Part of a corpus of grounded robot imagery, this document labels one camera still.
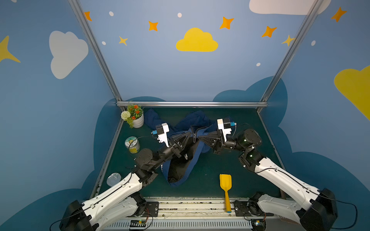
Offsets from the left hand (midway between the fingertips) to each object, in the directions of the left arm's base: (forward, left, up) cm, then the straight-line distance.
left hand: (189, 132), depth 59 cm
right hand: (-1, -5, -1) cm, 5 cm away
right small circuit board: (-28, -37, -42) cm, 63 cm away
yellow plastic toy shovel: (-8, -23, -39) cm, 46 cm away
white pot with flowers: (+32, +38, -26) cm, 56 cm away
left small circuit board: (-28, +25, -42) cm, 57 cm away
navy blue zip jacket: (-6, +5, -26) cm, 27 cm away
